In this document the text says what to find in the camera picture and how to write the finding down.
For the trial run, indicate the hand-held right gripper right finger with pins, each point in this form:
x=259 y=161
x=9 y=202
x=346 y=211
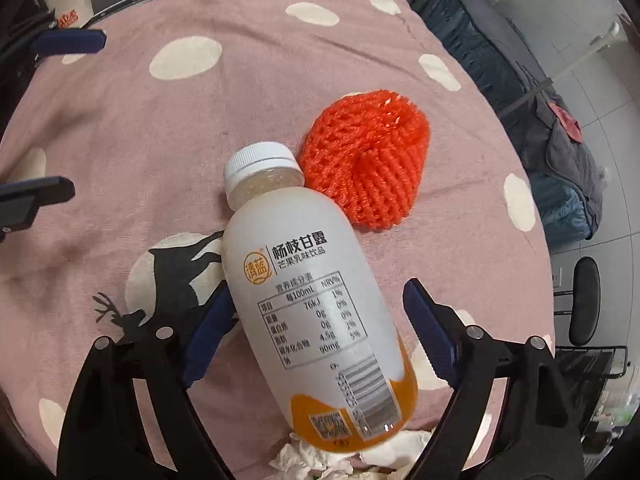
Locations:
x=430 y=330

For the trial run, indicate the pink polka dot blanket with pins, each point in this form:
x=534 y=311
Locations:
x=150 y=135

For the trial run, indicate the black round chair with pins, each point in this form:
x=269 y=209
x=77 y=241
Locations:
x=585 y=300

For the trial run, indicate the red cloth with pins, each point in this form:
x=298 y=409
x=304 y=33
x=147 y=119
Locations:
x=565 y=117

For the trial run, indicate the large crumpled white tissue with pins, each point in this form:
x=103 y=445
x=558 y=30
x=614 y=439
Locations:
x=310 y=460

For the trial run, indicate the black trolley cart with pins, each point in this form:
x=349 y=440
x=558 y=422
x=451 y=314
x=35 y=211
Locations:
x=595 y=365

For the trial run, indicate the plastic bottle with orange drink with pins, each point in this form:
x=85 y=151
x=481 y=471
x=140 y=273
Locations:
x=300 y=310

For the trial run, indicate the red foam fruit net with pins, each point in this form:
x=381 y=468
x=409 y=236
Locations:
x=365 y=175

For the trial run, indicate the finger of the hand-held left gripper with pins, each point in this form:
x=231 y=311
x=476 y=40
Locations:
x=35 y=195
x=70 y=41

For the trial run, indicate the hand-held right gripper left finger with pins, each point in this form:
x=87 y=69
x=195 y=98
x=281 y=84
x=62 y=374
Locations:
x=205 y=345

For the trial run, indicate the massage bed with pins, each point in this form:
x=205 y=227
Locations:
x=480 y=40

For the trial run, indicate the grey blanket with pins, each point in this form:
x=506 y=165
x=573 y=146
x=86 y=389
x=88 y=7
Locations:
x=565 y=170

